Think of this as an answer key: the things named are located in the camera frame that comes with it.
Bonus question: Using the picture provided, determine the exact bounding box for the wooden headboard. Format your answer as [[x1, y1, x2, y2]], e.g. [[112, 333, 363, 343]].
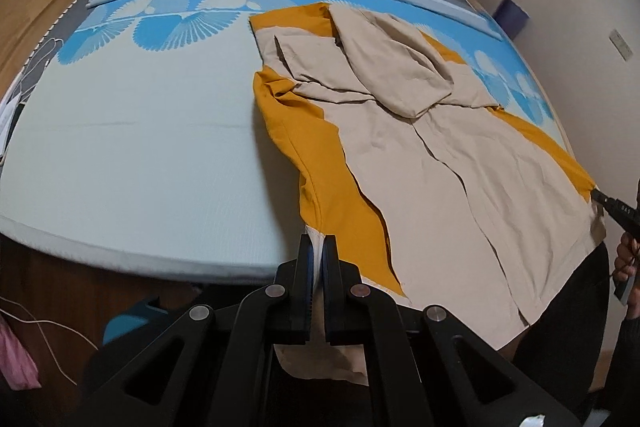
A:
[[0, 0, 108, 98]]

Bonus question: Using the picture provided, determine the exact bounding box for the person's right hand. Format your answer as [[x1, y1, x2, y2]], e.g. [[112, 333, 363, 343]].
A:
[[612, 229, 640, 285]]

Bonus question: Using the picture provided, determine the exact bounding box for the person's right forearm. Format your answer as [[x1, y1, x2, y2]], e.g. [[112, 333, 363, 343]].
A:
[[605, 287, 640, 427]]

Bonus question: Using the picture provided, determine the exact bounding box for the pink bag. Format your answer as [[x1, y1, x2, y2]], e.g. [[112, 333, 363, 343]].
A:
[[0, 312, 42, 390]]

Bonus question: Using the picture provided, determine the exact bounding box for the blue slipper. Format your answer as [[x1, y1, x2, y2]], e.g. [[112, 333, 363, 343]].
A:
[[102, 297, 176, 348]]

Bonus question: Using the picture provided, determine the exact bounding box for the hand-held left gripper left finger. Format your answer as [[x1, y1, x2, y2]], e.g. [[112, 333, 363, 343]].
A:
[[82, 234, 321, 427]]

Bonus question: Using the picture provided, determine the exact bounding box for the beige and orange hoodie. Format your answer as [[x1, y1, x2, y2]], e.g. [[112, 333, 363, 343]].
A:
[[248, 2, 608, 380]]

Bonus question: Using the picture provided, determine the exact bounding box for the white floor cable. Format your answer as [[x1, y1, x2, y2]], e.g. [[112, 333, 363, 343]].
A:
[[0, 292, 101, 380]]

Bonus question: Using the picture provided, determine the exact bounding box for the blue printed bed sheet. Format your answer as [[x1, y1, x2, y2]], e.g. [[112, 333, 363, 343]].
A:
[[0, 0, 576, 285]]

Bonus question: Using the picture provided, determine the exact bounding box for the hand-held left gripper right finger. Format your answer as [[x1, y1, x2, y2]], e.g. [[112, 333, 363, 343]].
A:
[[321, 234, 583, 427]]

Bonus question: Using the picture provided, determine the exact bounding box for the person's dark trouser leg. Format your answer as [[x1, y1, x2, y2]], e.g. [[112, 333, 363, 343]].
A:
[[510, 242, 626, 413]]

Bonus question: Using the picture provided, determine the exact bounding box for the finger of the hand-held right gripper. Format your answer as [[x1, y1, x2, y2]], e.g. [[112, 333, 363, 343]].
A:
[[592, 179, 640, 240]]

